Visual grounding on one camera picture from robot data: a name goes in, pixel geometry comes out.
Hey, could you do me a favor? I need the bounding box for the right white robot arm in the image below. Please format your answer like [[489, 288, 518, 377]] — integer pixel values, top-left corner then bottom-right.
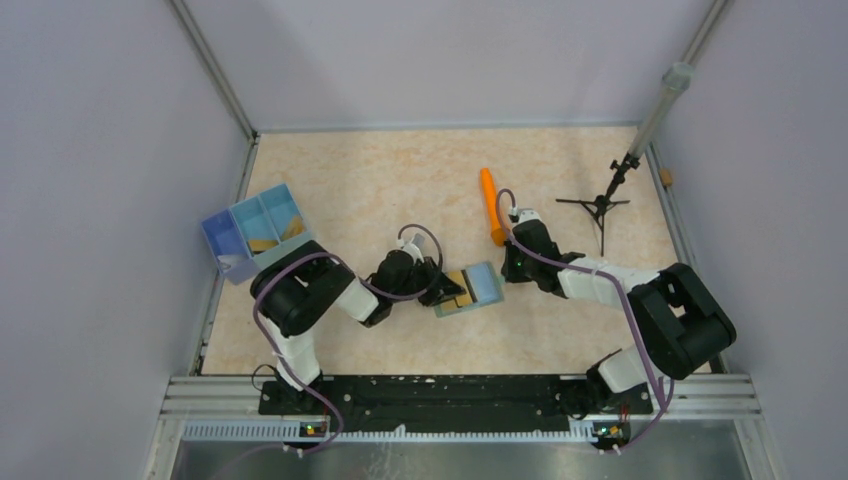
[[502, 219, 737, 412]]

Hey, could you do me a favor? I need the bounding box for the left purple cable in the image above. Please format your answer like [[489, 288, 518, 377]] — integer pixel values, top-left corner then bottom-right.
[[252, 223, 445, 458]]

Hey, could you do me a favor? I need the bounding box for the purple cable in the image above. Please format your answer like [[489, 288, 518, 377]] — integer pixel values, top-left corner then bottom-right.
[[252, 223, 445, 458], [495, 188, 676, 453]]

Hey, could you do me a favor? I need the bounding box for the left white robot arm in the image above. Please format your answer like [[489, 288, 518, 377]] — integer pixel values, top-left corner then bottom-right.
[[250, 240, 468, 414]]

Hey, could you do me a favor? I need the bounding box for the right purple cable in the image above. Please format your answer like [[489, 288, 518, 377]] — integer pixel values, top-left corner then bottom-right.
[[495, 188, 676, 453]]

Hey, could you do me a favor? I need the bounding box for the gold card in right compartment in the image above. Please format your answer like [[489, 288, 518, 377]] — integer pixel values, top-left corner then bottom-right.
[[280, 215, 306, 241]]

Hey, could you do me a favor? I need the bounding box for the gold card in box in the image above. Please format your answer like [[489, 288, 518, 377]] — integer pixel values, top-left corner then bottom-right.
[[247, 238, 278, 255]]

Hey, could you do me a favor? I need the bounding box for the black tripod stand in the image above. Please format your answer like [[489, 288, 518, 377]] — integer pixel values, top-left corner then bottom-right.
[[556, 153, 640, 256]]

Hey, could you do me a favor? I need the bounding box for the small orange block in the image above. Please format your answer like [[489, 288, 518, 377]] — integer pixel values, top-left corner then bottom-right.
[[658, 168, 673, 188]]

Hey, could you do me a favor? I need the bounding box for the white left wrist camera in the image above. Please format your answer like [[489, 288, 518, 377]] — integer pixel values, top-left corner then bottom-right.
[[396, 233, 426, 262]]

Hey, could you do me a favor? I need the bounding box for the green card holder wallet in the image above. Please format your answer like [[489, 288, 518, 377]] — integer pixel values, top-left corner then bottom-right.
[[434, 262, 504, 318]]

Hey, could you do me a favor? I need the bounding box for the grey pole on tripod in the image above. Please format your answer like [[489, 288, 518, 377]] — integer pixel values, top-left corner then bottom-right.
[[627, 62, 695, 159]]

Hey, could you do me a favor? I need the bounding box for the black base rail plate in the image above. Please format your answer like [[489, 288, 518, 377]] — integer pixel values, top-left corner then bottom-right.
[[258, 375, 654, 433]]

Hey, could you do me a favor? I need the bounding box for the orange cylinder tube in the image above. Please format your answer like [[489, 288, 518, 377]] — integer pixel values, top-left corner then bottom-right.
[[480, 168, 507, 247]]

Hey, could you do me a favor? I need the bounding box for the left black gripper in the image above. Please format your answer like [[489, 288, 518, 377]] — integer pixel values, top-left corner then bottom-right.
[[389, 255, 465, 306]]

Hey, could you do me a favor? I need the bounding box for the white perforated cable tray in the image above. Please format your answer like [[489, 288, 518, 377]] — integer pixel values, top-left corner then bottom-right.
[[181, 420, 623, 445]]

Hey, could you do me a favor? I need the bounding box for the blue three-compartment organizer box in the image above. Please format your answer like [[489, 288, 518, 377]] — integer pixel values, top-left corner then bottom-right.
[[201, 183, 313, 285]]

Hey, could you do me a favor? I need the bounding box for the gold credit card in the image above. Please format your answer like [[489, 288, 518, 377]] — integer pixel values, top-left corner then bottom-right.
[[447, 270, 476, 309], [438, 300, 459, 316]]

